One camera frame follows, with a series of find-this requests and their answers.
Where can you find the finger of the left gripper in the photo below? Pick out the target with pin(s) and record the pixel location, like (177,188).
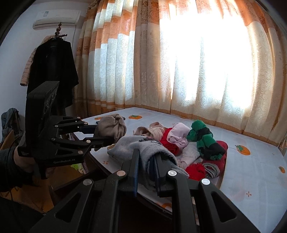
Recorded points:
(68,126)
(89,142)

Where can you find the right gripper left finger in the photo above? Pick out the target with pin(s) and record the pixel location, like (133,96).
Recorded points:
(103,206)

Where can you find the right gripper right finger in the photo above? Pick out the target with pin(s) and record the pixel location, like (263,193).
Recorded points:
(198,206)

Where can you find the beige sock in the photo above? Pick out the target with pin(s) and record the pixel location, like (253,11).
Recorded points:
(116,130)

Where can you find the small red sock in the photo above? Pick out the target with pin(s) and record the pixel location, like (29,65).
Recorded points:
(196,171)

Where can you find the grey printed sock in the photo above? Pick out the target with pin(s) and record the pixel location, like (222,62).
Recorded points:
(148,148)

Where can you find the pink dotted underwear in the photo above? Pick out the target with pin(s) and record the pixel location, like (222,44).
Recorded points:
(189,155)

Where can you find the green underwear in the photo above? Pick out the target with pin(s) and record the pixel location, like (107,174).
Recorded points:
(207,147)

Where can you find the bright red underwear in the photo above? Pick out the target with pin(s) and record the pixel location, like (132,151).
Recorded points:
(173,148)

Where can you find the mauve smooth underwear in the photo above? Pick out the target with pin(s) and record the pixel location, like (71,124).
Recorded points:
(178,135)

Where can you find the beige pink underwear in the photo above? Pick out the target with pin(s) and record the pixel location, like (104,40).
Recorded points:
(155,131)

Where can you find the person's left forearm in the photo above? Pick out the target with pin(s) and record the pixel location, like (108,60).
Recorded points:
(13,175)

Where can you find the person's left hand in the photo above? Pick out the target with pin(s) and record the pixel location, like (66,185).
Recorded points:
(23,162)

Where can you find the dark bag on floor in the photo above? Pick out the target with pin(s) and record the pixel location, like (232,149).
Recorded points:
(10,120)

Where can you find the shallow cardboard box tray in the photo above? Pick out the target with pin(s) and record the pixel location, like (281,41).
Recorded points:
(123,150)

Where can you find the black hanging jacket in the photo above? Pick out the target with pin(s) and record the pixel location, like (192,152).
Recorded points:
(54,61)

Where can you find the wooden coat rack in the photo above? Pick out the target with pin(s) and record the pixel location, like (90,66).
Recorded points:
(58,34)

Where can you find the curtain tassel tieback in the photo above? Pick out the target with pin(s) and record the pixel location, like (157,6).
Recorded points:
(283,145)

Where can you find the orange cream patterned curtain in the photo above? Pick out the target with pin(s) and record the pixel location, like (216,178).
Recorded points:
(222,62)

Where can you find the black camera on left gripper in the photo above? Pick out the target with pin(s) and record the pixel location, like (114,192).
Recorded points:
(38,111)

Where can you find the white wall air conditioner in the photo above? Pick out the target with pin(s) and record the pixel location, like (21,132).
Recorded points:
(50,18)

